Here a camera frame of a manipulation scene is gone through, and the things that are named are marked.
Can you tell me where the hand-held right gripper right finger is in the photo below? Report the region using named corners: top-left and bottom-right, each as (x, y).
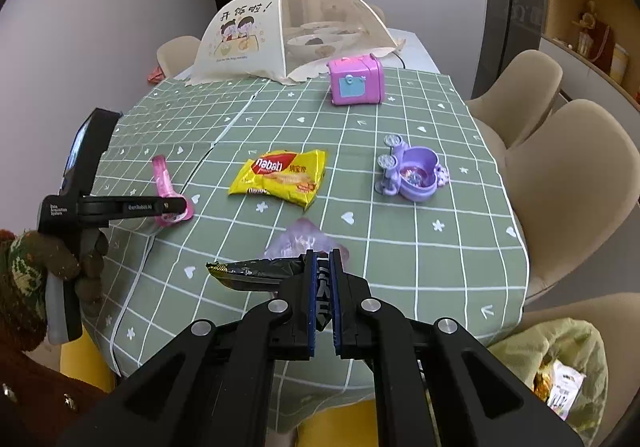
top-left (330, 247), bottom-right (586, 447)

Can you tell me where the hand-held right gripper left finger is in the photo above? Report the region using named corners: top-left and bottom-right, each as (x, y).
top-left (60, 249), bottom-right (321, 447)

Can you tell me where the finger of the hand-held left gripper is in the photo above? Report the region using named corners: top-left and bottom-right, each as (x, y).
top-left (80, 194), bottom-right (194, 228)
top-left (59, 108), bottom-right (124, 200)

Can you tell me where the pink candy wrapper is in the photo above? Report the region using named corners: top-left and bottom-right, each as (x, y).
top-left (151, 154), bottom-right (196, 227)

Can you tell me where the black snack wrapper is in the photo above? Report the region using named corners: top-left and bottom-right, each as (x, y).
top-left (206, 252), bottom-right (337, 333)

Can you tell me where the green trash bag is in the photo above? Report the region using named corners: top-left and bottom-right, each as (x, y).
top-left (487, 317), bottom-right (608, 433)

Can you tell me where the person's left forearm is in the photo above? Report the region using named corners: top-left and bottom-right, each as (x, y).
top-left (0, 229), bottom-right (121, 447)

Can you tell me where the person's left hand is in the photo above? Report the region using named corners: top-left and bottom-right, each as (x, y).
top-left (10, 231), bottom-right (109, 308)

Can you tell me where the translucent purple plastic bag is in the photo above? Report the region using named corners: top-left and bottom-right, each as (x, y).
top-left (264, 217), bottom-right (351, 268)

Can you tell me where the yellow stool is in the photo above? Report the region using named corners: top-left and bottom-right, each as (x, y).
top-left (59, 342), bottom-right (117, 394)
top-left (295, 397), bottom-right (381, 447)

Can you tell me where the yellow wafer packet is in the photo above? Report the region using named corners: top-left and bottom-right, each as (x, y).
top-left (228, 148), bottom-right (327, 212)

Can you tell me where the purple toy bowl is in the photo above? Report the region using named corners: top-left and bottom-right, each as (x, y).
top-left (375, 133), bottom-right (451, 202)

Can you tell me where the beige mesh food cover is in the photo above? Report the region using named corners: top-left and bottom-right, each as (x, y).
top-left (184, 0), bottom-right (408, 88)

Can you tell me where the orange gold wrapper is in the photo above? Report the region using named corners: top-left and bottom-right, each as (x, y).
top-left (532, 359), bottom-right (555, 398)

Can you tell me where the pink toy box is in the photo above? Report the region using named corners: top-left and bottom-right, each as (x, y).
top-left (327, 53), bottom-right (386, 107)

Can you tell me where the grey tall cabinet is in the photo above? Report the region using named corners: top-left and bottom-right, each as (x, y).
top-left (487, 0), bottom-right (551, 98)

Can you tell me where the yellow white cup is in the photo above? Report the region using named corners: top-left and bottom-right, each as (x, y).
top-left (610, 43), bottom-right (632, 80)

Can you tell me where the red robed figurine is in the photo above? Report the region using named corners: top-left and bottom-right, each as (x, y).
top-left (572, 1), bottom-right (613, 73)

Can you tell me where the wooden shelf cabinet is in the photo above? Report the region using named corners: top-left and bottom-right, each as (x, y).
top-left (540, 0), bottom-right (640, 108)

